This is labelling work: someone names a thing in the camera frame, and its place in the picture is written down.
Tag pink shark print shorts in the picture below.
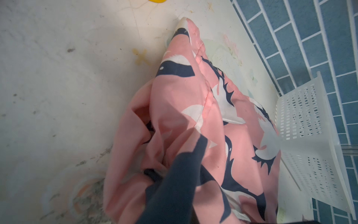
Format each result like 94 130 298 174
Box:
103 18 281 224

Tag white plastic mesh basket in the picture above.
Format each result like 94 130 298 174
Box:
276 73 356 218

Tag yellow pen cup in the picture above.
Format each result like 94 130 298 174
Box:
148 0 167 4

